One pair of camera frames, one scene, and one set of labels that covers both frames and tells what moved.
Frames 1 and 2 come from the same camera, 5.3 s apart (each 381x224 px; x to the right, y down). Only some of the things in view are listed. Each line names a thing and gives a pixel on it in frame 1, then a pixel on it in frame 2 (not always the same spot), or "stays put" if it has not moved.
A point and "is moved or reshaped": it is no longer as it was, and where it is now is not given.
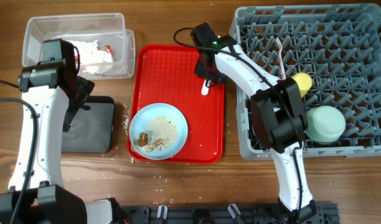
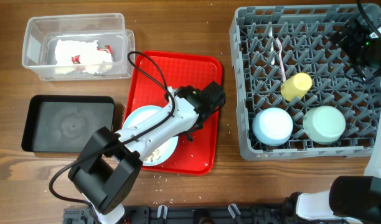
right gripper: (202, 74) → (349, 29)
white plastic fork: (205, 89) is moved or reshaped
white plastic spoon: (283, 74) stays put
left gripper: (86, 87) → (200, 127)
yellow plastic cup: (304, 82) stays put
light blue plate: (158, 131) is moved or reshaped
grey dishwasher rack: (345, 48) stays put
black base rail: (323, 213) stays put
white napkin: (93, 60) stays put
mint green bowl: (325, 124) stays put
